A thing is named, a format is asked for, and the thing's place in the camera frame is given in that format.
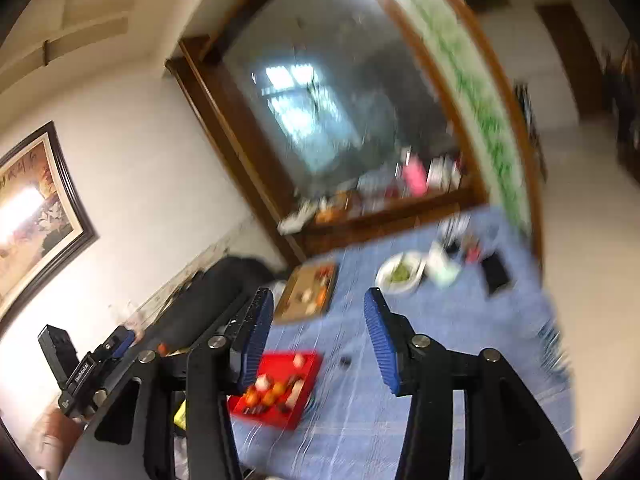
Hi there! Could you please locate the white bowl of green vegetables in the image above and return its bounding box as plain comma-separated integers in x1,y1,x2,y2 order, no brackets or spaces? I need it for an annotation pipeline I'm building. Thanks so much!
376,252,426,295

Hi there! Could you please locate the wooden framed mirror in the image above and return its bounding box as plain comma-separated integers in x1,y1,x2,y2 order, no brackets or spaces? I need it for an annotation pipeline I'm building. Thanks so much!
165,0,546,263

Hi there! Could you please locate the blue checked tablecloth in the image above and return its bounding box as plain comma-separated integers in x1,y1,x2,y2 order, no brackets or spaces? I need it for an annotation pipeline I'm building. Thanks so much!
227,205,581,480

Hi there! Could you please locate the white cup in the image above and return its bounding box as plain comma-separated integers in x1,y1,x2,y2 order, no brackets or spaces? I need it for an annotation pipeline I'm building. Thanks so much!
425,242,462,288

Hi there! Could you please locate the green bamboo print panel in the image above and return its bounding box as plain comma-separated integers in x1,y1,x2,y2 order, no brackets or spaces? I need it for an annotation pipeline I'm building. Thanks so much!
385,0,533,233

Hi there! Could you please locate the black bag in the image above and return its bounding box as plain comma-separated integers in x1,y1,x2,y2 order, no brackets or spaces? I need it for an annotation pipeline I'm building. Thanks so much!
135,256,281,356

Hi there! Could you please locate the framed wall picture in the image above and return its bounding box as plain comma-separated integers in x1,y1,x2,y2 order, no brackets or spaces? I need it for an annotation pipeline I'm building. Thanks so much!
0,120,100,333

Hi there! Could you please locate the black phone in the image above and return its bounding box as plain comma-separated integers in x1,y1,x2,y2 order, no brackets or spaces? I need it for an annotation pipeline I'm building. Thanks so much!
480,252,513,296

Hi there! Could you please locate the pink bottle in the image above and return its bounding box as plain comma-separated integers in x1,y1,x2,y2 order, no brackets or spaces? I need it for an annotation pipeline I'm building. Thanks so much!
402,157,428,197

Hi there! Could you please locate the brown wooden door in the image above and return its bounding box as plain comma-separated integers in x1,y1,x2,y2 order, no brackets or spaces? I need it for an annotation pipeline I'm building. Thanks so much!
536,2,607,121

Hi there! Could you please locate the red plastic tray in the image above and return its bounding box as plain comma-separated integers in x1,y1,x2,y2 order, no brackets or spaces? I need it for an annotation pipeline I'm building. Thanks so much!
227,350,324,432

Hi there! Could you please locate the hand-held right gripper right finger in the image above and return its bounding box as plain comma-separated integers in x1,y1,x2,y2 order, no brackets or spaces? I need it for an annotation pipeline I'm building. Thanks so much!
363,287,583,480

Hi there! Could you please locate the wooden sideboard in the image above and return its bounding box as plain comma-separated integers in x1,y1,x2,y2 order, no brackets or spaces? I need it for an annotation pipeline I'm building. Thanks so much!
277,185,488,256

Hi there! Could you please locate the wooden tray with items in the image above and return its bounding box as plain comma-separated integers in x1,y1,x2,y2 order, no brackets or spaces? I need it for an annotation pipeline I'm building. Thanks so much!
274,260,340,325

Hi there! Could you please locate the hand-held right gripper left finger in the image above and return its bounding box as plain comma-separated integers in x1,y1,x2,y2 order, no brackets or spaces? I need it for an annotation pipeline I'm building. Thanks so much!
57,287,275,480

